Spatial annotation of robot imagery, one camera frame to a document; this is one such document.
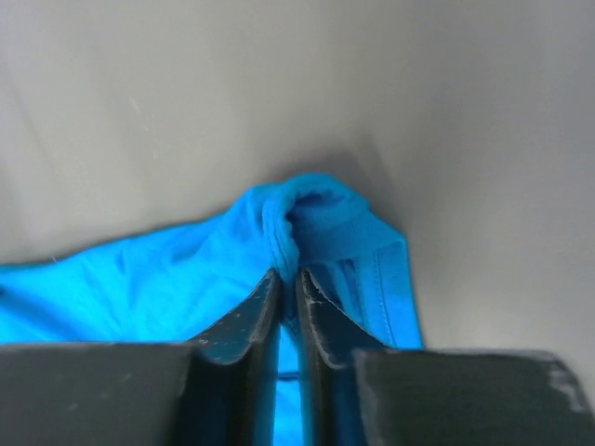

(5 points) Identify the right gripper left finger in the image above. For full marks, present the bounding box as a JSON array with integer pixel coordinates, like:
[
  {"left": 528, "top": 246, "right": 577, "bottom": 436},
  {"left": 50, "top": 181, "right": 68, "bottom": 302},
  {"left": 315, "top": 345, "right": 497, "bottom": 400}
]
[{"left": 1, "top": 271, "right": 282, "bottom": 445}]

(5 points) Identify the blue t shirt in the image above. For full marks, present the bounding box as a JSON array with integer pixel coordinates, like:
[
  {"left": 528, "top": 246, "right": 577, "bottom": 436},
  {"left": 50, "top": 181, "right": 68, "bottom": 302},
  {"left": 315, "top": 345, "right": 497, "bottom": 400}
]
[{"left": 1, "top": 174, "right": 423, "bottom": 445}]

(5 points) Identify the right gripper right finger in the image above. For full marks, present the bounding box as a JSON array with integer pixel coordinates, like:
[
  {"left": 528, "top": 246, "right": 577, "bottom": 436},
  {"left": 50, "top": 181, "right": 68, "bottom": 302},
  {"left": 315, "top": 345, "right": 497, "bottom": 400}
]
[{"left": 296, "top": 270, "right": 594, "bottom": 446}]

